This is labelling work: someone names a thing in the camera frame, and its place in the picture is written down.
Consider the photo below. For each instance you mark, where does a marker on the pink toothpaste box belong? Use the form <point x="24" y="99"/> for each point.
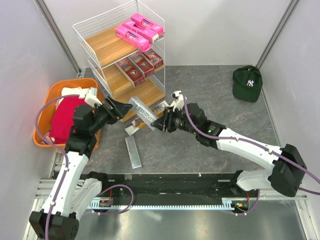
<point x="147" y="33"/>
<point x="146" y="23"/>
<point x="133" y="38"/>

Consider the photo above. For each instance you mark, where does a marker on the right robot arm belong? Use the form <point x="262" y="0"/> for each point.
<point x="283" y="168"/>

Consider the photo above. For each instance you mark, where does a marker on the silver grey toothpaste box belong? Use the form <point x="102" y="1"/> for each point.
<point x="133" y="152"/>

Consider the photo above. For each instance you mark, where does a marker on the red 3D toothpaste box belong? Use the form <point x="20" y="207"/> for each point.
<point x="146" y="68"/>

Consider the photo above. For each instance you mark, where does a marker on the orange plastic tub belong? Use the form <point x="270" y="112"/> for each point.
<point x="44" y="119"/>

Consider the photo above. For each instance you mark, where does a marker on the torn silver R&O toothpaste box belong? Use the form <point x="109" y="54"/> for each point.
<point x="138" y="123"/>

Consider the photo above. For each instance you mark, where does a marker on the red 3D box on shelf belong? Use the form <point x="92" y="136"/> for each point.
<point x="156" y="60"/>

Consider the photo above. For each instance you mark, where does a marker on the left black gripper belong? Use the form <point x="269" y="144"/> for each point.
<point x="121" y="108"/>

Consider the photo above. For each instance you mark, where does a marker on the dark green NY cap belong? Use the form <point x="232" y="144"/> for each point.
<point x="247" y="83"/>

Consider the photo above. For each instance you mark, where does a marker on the white folded cloth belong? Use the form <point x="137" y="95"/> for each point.
<point x="70" y="91"/>

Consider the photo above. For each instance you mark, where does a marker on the red folded cloth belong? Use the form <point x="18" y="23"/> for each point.
<point x="62" y="120"/>

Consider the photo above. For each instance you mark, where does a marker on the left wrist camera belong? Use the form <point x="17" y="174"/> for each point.
<point x="90" y="96"/>

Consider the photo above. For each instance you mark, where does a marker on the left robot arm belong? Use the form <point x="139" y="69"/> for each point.
<point x="59" y="217"/>

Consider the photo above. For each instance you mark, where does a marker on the red 3D toothpaste box floor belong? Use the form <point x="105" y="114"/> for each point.
<point x="130" y="71"/>

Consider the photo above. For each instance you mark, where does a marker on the silver Protefix toothpaste box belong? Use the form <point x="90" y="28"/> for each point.
<point x="143" y="111"/>

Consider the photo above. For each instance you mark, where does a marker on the white wire wooden shelf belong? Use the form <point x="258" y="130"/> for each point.
<point x="98" y="38"/>

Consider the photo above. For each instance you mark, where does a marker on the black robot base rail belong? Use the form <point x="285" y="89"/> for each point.
<point x="212" y="185"/>

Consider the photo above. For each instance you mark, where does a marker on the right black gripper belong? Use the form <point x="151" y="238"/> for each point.
<point x="159" y="123"/>

